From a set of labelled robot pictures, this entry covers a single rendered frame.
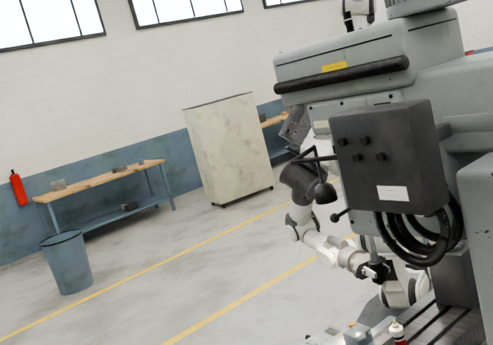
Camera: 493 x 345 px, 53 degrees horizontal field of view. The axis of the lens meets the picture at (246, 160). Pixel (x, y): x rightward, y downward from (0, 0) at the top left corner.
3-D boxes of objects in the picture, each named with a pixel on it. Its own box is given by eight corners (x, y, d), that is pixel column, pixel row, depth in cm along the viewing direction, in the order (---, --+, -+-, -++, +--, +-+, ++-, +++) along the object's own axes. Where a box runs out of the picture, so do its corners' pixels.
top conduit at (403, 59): (274, 95, 147) (271, 84, 147) (285, 92, 150) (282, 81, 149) (402, 71, 111) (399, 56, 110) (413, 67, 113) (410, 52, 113)
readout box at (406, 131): (344, 212, 108) (322, 118, 104) (370, 197, 113) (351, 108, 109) (425, 219, 91) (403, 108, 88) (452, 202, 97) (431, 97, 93)
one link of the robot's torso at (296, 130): (304, 171, 222) (263, 147, 194) (340, 103, 222) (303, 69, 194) (360, 198, 204) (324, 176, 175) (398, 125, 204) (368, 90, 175)
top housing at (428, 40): (279, 108, 152) (267, 55, 150) (337, 89, 167) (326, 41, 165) (411, 86, 114) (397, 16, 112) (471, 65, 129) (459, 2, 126)
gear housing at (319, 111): (311, 136, 147) (303, 103, 145) (363, 117, 160) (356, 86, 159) (407, 129, 120) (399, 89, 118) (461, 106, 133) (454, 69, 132)
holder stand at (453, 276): (436, 304, 169) (424, 249, 166) (461, 274, 184) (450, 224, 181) (472, 309, 160) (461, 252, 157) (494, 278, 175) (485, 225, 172)
